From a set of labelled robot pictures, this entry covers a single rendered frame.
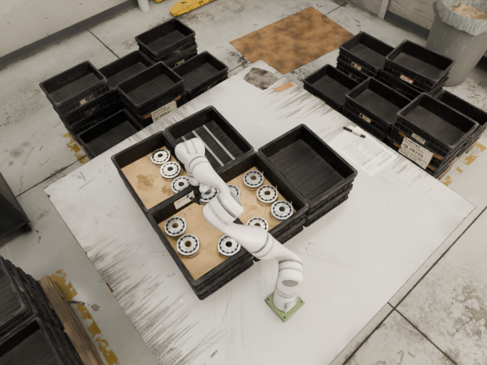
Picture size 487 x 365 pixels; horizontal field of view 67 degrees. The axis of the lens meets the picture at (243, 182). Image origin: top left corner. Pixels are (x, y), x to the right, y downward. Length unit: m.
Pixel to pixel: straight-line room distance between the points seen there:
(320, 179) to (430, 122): 1.13
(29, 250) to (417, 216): 2.48
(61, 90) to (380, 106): 2.37
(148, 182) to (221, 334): 0.80
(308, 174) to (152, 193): 0.77
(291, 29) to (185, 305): 3.24
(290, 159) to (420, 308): 1.27
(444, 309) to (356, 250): 0.97
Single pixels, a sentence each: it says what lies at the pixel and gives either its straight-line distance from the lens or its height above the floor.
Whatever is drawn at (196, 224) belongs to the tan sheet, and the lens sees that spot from 1.73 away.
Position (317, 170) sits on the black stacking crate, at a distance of 1.89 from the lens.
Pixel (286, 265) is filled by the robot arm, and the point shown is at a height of 1.04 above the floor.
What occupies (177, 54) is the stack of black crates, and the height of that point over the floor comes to 0.49.
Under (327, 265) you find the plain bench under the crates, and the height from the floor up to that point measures 0.70.
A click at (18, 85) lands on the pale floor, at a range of 4.29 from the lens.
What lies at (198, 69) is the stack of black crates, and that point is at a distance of 3.18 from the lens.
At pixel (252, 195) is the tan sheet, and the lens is 1.78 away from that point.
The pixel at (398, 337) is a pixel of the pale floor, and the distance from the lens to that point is 2.52.
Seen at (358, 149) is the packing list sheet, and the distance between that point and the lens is 2.18.
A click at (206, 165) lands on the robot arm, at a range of 1.23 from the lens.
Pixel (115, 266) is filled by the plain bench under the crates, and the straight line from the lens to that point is 1.88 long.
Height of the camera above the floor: 2.33
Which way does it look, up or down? 55 degrees down
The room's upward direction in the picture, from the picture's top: 4 degrees counter-clockwise
